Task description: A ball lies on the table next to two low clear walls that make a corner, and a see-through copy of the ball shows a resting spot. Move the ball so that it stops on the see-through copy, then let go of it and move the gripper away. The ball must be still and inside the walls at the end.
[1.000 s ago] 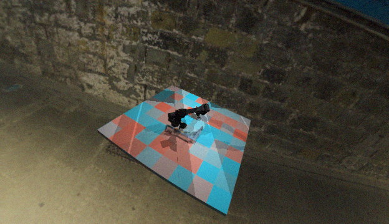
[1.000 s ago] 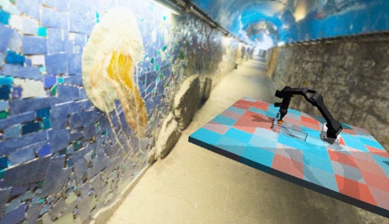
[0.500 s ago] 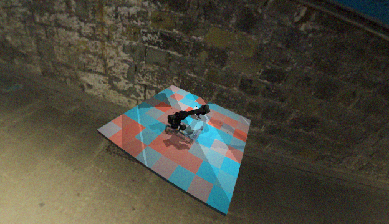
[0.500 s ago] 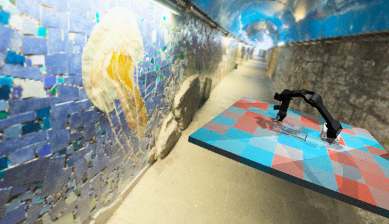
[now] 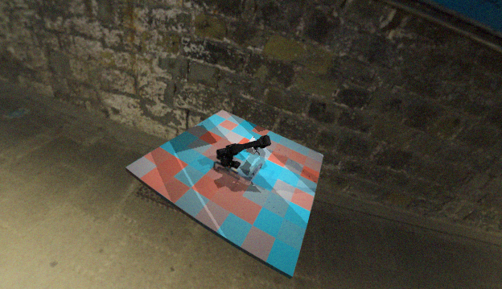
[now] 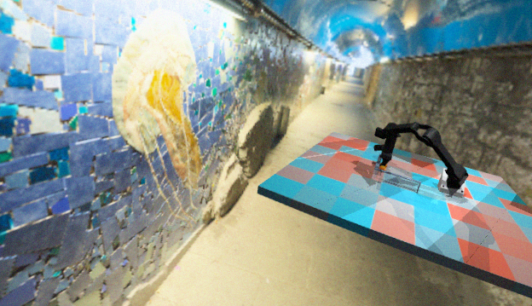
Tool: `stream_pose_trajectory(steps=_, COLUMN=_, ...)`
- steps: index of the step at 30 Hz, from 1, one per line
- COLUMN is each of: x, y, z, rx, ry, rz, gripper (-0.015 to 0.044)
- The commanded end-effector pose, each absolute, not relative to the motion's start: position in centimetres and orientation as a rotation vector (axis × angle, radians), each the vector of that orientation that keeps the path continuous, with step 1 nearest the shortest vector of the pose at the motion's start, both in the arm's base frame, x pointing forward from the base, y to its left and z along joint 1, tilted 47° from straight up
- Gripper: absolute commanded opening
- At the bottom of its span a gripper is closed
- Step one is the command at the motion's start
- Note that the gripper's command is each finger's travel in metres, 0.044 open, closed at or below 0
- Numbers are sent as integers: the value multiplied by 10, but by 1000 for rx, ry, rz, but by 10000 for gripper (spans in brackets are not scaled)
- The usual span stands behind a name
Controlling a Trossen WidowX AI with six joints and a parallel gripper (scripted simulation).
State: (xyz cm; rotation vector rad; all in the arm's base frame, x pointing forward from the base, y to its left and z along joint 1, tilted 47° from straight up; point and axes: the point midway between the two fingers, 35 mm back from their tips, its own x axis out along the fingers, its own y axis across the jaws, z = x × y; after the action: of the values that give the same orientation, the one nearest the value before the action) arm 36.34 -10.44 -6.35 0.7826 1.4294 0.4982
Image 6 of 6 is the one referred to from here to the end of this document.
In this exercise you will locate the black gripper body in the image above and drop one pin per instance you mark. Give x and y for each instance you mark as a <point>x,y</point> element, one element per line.
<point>388,151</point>

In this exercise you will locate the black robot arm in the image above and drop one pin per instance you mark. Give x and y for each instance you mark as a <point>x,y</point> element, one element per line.
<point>431,138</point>

